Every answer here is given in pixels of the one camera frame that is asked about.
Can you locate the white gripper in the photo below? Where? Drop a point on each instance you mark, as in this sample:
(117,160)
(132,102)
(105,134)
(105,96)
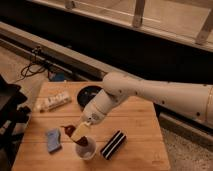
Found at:
(93,113)

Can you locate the dark red pepper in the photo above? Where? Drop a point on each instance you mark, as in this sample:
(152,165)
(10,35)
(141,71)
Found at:
(69,131)

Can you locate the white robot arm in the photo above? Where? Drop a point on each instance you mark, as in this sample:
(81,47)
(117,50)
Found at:
(194,101)

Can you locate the white ceramic cup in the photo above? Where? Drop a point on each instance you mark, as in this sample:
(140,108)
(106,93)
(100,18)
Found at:
(86,152)

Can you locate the black round bowl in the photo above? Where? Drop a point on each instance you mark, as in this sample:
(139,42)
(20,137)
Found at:
(86,94)

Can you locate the black white striped block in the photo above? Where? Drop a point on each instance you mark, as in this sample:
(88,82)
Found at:
(113,144)

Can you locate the white plastic package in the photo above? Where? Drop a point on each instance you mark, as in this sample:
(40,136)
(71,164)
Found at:
(52,102)

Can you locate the wooden table board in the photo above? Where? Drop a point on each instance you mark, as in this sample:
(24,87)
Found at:
(144,149)

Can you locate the blue object on floor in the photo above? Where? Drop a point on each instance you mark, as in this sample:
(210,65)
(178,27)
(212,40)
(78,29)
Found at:
(56,77)

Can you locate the black chair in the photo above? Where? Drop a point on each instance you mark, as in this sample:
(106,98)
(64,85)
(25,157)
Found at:
(12,112)

